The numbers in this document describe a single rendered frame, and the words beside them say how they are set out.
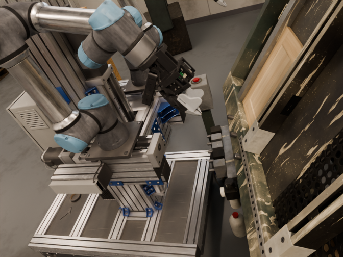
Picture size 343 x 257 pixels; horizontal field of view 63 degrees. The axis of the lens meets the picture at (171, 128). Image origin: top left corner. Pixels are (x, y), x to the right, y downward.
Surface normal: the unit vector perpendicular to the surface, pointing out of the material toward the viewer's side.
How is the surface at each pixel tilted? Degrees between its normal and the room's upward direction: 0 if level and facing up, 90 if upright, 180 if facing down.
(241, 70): 90
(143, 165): 90
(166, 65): 90
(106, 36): 96
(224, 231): 0
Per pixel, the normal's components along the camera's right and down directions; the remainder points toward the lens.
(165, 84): -0.21, 0.68
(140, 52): 0.14, 0.40
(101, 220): -0.30, -0.73
